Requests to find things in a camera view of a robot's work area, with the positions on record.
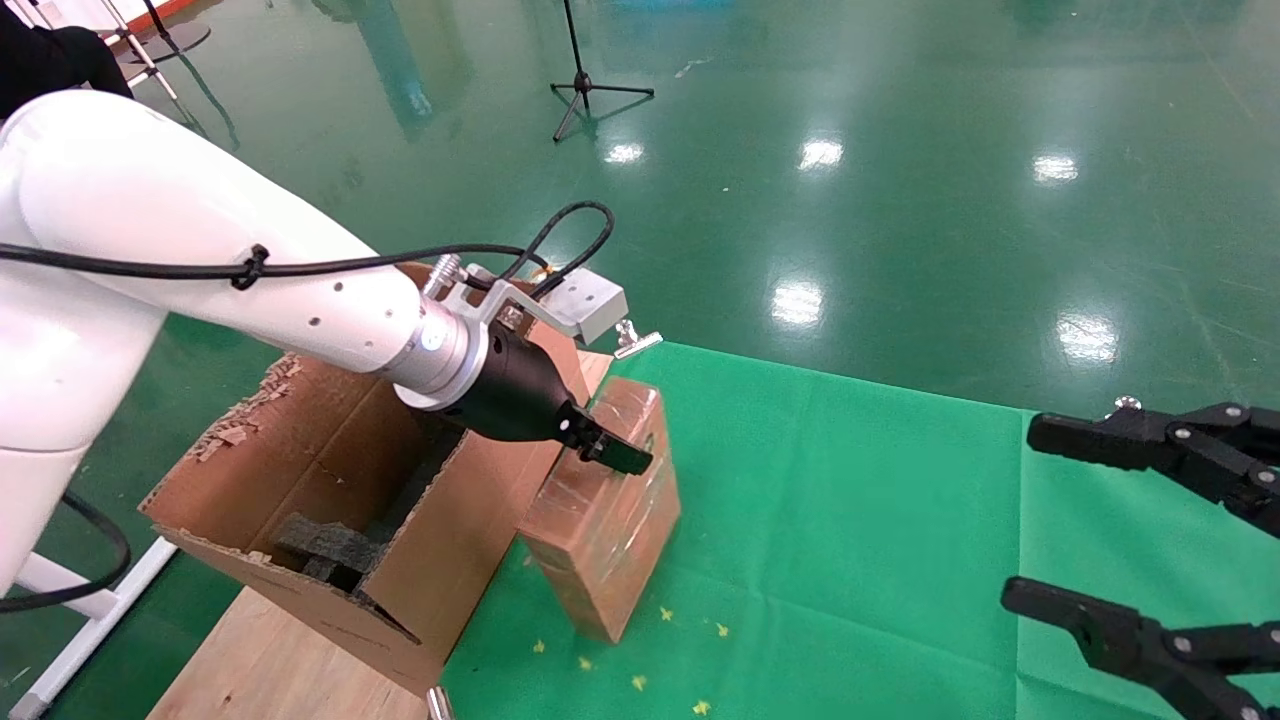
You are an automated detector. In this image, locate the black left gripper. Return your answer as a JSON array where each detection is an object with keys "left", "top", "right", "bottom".
[{"left": 440, "top": 325, "right": 655, "bottom": 477}]

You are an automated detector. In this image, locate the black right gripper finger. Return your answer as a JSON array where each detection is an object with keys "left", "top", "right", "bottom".
[
  {"left": 1001, "top": 576, "right": 1280, "bottom": 720},
  {"left": 1027, "top": 402, "right": 1280, "bottom": 539}
]

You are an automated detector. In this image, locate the small taped cardboard box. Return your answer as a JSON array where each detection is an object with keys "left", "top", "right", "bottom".
[{"left": 520, "top": 375, "right": 683, "bottom": 644}]

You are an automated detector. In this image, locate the large open cardboard carton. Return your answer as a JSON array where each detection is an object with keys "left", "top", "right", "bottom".
[{"left": 140, "top": 262, "right": 613, "bottom": 696}]

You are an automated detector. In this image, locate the green table cloth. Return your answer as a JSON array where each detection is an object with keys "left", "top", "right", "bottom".
[{"left": 440, "top": 340, "right": 1280, "bottom": 720}]

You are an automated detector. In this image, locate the black foam insert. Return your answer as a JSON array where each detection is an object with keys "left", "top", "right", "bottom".
[{"left": 275, "top": 430, "right": 471, "bottom": 593}]

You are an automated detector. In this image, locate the black tripod stand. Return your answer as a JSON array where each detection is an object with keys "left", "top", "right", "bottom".
[{"left": 550, "top": 0, "right": 656, "bottom": 143}]

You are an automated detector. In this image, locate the white metal stand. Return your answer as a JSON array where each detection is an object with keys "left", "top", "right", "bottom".
[{"left": 20, "top": 0, "right": 181, "bottom": 101}]

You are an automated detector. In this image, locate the black round base stand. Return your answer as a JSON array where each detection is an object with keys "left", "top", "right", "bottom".
[{"left": 125, "top": 0, "right": 212, "bottom": 64}]

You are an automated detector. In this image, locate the seated person in black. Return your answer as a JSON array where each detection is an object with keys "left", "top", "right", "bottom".
[{"left": 0, "top": 10, "right": 136, "bottom": 116}]

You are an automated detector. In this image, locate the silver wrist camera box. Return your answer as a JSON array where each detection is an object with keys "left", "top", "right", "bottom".
[{"left": 425, "top": 255, "right": 631, "bottom": 347}]

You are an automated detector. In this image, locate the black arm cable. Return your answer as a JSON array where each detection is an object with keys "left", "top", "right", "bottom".
[{"left": 0, "top": 200, "right": 616, "bottom": 613}]

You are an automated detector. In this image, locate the white table leg frame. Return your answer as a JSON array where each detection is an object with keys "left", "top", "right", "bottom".
[{"left": 8, "top": 535, "right": 179, "bottom": 720}]

